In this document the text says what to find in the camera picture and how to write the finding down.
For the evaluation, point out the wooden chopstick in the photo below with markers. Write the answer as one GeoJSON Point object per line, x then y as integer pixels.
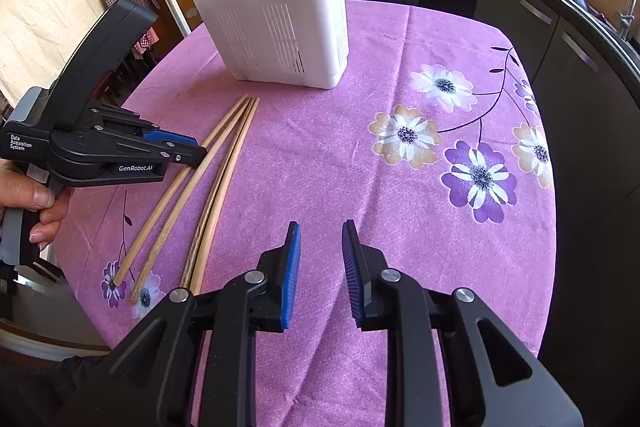
{"type": "Point", "coordinates": [228, 123]}
{"type": "Point", "coordinates": [233, 132]}
{"type": "Point", "coordinates": [201, 257]}
{"type": "Point", "coordinates": [191, 257]}

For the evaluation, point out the person's dark clothing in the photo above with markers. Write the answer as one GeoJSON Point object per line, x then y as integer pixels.
{"type": "Point", "coordinates": [30, 397]}

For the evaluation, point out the person's left hand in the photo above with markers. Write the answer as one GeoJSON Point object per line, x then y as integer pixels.
{"type": "Point", "coordinates": [25, 189]}

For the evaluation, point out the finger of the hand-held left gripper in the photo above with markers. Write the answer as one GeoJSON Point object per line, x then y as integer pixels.
{"type": "Point", "coordinates": [160, 136]}
{"type": "Point", "coordinates": [185, 155]}

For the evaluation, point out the tall steel faucet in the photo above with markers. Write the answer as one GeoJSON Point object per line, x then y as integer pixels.
{"type": "Point", "coordinates": [625, 24]}

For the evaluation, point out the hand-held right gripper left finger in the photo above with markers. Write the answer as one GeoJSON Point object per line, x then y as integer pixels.
{"type": "Point", "coordinates": [292, 272]}

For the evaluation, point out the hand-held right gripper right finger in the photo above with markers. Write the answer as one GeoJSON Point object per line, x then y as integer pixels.
{"type": "Point", "coordinates": [350, 267]}

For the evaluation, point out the white hanging sheet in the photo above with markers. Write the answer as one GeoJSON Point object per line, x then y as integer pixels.
{"type": "Point", "coordinates": [45, 7]}

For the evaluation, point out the white plastic utensil holder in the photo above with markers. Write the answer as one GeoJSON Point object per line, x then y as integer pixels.
{"type": "Point", "coordinates": [270, 7]}

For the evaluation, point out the pink floral tablecloth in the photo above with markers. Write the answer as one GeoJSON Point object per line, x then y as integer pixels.
{"type": "Point", "coordinates": [350, 157]}

